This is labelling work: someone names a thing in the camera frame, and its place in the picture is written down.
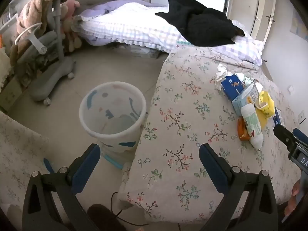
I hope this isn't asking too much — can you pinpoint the black coat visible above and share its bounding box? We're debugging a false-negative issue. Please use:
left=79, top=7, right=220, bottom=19
left=155, top=0, right=245, bottom=47

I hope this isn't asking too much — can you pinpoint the yellow snack packet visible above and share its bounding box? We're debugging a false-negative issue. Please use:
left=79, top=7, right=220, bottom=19
left=254, top=90, right=275, bottom=127

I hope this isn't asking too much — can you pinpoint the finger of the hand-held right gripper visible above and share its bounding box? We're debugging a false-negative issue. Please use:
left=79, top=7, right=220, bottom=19
left=273, top=124, right=308, bottom=168
left=292, top=128, right=308, bottom=148

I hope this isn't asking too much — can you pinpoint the orange snack packet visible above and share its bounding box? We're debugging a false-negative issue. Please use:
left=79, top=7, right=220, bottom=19
left=237, top=117, right=251, bottom=141

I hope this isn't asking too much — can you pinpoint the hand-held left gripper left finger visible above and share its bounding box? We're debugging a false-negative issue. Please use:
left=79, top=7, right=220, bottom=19
left=22, top=143, right=101, bottom=231

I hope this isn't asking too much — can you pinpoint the floral bed sheet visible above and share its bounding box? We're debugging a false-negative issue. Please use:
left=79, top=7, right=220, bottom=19
left=117, top=45, right=297, bottom=223

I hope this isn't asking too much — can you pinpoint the blue strip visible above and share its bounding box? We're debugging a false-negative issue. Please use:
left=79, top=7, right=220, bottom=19
left=43, top=158, right=55, bottom=174

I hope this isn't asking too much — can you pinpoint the blue snack box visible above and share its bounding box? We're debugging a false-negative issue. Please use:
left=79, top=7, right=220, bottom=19
left=221, top=74, right=246, bottom=102

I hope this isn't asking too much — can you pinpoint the white door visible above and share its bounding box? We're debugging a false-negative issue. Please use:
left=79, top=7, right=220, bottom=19
left=227, top=0, right=278, bottom=42

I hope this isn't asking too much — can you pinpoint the crumpled white tissue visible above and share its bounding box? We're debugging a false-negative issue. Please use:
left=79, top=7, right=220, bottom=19
left=215, top=63, right=228, bottom=82

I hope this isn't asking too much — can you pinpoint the grey swivel chair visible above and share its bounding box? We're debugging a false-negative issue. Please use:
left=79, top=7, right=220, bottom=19
left=0, top=0, right=77, bottom=105

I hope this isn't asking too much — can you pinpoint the person's right hand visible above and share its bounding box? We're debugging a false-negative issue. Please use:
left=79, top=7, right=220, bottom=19
left=283, top=180, right=301, bottom=216

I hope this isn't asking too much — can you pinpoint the purple checked quilt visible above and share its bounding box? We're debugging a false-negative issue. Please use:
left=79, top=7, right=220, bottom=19
left=74, top=0, right=264, bottom=66

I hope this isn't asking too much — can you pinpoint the white patterned waste bin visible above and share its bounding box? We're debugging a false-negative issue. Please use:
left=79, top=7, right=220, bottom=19
left=79, top=81, right=147, bottom=170

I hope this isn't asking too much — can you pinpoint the black cable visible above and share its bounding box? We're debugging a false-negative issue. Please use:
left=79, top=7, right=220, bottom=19
left=110, top=192, right=136, bottom=225

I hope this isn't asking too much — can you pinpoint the beige plush blanket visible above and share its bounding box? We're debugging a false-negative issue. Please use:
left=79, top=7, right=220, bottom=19
left=10, top=0, right=71, bottom=66

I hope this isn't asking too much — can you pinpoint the light blue tissue packet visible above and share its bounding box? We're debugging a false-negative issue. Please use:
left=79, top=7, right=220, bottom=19
left=231, top=82, right=263, bottom=116

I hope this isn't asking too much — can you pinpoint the pink plush toy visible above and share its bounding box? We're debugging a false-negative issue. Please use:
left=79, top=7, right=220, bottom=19
left=61, top=0, right=82, bottom=52

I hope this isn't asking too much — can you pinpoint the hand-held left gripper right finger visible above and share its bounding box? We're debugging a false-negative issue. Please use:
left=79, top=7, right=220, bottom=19
left=199, top=143, right=280, bottom=231

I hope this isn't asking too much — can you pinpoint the white plastic bottle green label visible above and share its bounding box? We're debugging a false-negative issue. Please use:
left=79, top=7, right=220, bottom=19
left=241, top=103, right=264, bottom=149

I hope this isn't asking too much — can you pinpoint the cardboard box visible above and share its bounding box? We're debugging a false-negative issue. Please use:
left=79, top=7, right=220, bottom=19
left=0, top=78, right=23, bottom=112

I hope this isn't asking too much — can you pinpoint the wall poster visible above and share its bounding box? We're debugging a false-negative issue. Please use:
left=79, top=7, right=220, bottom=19
left=290, top=7, right=308, bottom=42

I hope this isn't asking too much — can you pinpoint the dark slipper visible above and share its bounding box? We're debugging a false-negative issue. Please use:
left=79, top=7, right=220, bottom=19
left=87, top=203, right=127, bottom=231

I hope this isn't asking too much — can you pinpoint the small blue white box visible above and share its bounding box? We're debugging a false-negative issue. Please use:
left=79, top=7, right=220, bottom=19
left=272, top=108, right=286, bottom=127

